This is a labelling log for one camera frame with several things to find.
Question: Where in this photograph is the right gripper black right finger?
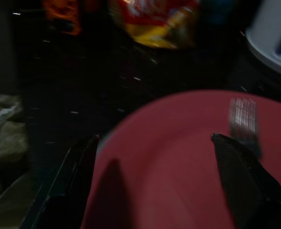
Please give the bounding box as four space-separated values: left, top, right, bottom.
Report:
210 133 281 229

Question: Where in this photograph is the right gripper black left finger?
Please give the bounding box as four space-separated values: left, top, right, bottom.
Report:
21 135 100 229

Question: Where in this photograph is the pink round plate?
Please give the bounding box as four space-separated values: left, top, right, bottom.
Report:
79 90 281 229

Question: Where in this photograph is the green woven sack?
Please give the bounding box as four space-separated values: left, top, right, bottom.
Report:
0 94 31 215

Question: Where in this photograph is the silver metal fork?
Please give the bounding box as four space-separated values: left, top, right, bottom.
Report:
229 97 262 158

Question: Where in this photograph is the white plate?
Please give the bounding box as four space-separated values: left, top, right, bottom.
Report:
244 0 281 79

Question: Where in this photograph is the orange packet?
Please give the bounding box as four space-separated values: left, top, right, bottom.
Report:
42 0 82 36

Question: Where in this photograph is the yellow red snack bag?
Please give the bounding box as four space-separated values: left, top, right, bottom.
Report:
108 0 200 50

